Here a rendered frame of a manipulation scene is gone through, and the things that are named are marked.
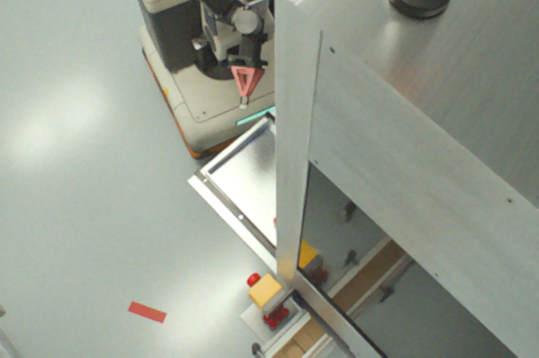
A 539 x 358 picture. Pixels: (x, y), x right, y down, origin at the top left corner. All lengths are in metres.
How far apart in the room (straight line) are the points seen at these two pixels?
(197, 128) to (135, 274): 0.67
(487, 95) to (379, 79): 0.09
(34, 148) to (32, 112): 0.19
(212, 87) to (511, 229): 2.19
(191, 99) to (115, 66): 0.62
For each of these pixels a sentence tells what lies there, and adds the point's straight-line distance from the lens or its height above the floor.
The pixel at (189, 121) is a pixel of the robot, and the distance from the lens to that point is 2.60.
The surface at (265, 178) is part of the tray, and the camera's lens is 1.81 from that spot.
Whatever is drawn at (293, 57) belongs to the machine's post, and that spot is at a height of 2.01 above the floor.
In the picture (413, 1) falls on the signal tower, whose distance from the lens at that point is 0.58.
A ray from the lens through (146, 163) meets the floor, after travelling 2.86.
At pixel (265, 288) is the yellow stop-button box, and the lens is 1.56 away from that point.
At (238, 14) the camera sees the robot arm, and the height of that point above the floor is 1.35.
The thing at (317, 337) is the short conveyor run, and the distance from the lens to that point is 1.65.
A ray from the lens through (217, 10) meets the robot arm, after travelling 1.58.
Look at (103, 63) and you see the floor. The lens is 3.18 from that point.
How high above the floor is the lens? 2.56
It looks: 65 degrees down
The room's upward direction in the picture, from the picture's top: 2 degrees counter-clockwise
